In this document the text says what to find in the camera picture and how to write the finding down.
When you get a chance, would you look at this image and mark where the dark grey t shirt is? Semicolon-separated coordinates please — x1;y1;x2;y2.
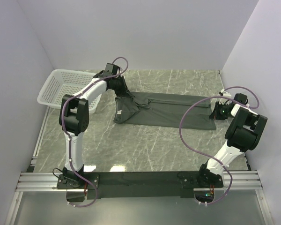
114;92;216;130

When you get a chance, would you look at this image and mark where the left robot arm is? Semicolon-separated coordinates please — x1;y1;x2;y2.
59;63;125;189

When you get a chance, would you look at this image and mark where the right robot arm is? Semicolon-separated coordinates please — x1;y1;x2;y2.
196;93;268;187

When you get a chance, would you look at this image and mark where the white plastic basket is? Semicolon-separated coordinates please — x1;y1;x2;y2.
37;69;95;109

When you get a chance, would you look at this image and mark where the black base beam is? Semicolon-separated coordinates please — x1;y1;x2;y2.
56;171;225;202

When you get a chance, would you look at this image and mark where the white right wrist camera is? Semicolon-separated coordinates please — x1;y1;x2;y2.
219;89;231;105

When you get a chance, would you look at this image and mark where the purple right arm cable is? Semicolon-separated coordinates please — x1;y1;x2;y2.
178;86;259;206

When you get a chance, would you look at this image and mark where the aluminium rail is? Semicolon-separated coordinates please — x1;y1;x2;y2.
15;171;263;192

